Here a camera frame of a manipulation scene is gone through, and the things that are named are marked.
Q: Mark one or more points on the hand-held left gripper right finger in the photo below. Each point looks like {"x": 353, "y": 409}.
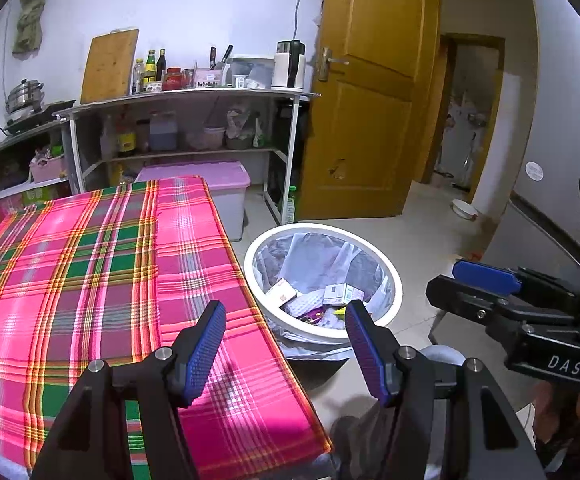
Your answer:
{"x": 367, "y": 355}

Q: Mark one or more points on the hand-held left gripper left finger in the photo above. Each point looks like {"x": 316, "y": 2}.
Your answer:
{"x": 202, "y": 355}

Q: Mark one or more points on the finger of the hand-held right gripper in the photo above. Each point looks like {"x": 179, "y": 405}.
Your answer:
{"x": 465, "y": 302}
{"x": 485, "y": 276}

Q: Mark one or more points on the yellow snack wrapper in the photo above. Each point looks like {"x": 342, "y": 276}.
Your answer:
{"x": 341, "y": 311}

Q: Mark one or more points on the white round bin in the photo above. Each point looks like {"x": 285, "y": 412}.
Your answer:
{"x": 395, "y": 290}

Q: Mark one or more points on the white bowl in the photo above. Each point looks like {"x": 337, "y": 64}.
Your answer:
{"x": 464, "y": 209}

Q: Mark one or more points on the pink green plaid tablecloth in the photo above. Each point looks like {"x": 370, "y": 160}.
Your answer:
{"x": 95, "y": 285}

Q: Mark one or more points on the green plastic bottle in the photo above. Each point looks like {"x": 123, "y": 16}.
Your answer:
{"x": 290, "y": 207}

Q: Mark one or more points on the pink lid storage box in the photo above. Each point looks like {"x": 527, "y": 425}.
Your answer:
{"x": 225, "y": 180}

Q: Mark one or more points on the white refrigerator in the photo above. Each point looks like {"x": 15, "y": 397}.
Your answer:
{"x": 560, "y": 110}

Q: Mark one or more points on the wooden door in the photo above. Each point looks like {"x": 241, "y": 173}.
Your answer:
{"x": 370, "y": 110}

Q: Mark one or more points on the lidded plastic tub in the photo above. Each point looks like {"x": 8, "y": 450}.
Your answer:
{"x": 213, "y": 138}

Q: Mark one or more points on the plastic jug dark liquid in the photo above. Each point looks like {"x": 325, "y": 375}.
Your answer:
{"x": 163, "y": 134}

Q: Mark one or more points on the dark brown jar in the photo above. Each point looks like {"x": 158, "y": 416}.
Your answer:
{"x": 143, "y": 136}

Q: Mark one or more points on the green packet box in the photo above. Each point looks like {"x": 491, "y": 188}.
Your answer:
{"x": 40, "y": 196}

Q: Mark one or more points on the green spray bottle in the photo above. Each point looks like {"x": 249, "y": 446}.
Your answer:
{"x": 258, "y": 134}

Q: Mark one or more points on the crumpled plastic bags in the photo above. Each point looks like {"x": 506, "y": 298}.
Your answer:
{"x": 240, "y": 127}

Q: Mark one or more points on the oil bottle yellow label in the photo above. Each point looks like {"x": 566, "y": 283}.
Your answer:
{"x": 125, "y": 137}

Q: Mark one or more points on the clear plastic bottle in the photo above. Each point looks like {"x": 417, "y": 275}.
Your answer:
{"x": 107, "y": 137}

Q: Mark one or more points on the pink basket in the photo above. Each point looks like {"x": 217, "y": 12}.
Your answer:
{"x": 47, "y": 170}

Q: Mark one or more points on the white metal rack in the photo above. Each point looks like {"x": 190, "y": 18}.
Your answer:
{"x": 185, "y": 96}

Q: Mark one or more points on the pink knife holder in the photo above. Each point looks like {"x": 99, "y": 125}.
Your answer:
{"x": 209, "y": 79}

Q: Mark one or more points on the small glass jar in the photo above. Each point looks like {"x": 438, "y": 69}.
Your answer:
{"x": 188, "y": 79}

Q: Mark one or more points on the red jar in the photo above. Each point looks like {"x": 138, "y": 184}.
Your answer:
{"x": 173, "y": 80}

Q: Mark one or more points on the clear glass bottle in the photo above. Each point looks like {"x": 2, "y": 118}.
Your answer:
{"x": 138, "y": 77}

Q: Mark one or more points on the low wooden shelf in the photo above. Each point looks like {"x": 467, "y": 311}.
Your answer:
{"x": 15, "y": 140}

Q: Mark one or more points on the white black kettle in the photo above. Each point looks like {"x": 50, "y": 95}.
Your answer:
{"x": 287, "y": 67}

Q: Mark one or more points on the green bottle yellow label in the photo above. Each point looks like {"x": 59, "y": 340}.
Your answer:
{"x": 149, "y": 72}

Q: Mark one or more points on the black induction cooker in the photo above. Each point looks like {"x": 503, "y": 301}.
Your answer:
{"x": 40, "y": 117}

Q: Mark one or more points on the clear storage container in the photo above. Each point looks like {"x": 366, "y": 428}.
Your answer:
{"x": 255, "y": 71}

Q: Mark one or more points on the dark sauce bottle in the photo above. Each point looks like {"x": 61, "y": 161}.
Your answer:
{"x": 161, "y": 66}

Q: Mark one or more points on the kitchen knife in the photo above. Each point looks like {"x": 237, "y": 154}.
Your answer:
{"x": 213, "y": 57}
{"x": 226, "y": 56}

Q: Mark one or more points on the wooden cutting board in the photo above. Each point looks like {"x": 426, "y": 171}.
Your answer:
{"x": 110, "y": 65}

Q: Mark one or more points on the steel steamer pot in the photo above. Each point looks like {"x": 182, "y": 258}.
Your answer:
{"x": 25, "y": 97}

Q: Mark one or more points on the green hanging cloth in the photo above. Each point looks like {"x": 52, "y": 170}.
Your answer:
{"x": 31, "y": 15}

